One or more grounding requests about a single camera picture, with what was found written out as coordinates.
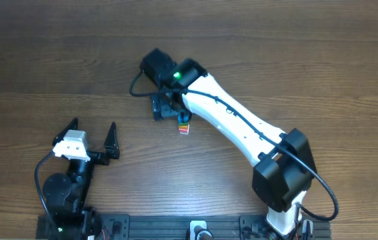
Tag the orange cube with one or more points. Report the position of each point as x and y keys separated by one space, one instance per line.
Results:
x=184 y=128

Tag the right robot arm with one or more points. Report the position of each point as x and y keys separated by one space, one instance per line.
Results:
x=228 y=116

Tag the mounting rail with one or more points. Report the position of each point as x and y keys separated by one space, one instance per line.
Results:
x=162 y=228

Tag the green cube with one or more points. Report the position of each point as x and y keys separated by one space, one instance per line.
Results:
x=184 y=124

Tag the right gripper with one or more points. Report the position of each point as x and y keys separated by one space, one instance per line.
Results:
x=163 y=108

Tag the red cube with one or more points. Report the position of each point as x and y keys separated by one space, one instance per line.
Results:
x=184 y=132

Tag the blue cube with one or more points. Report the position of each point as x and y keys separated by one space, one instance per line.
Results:
x=183 y=118

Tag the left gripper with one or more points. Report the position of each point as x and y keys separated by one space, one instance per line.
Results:
x=97 y=157

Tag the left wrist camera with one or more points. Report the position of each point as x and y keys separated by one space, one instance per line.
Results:
x=72 y=145

